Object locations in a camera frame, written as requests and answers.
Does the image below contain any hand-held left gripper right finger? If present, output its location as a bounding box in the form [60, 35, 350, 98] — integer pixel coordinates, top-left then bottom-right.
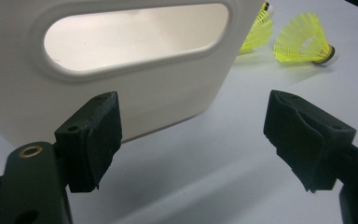
[263, 90, 357, 193]

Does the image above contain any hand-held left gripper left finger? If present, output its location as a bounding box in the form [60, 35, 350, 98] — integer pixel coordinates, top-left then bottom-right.
[54, 91, 123, 193]

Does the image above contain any white plastic basket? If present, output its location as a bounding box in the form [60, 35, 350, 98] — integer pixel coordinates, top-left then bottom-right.
[0, 0, 264, 147]

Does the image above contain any yellow shuttlecock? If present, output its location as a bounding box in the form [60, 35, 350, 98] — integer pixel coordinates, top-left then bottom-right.
[238, 1, 276, 56]
[273, 12, 339, 66]

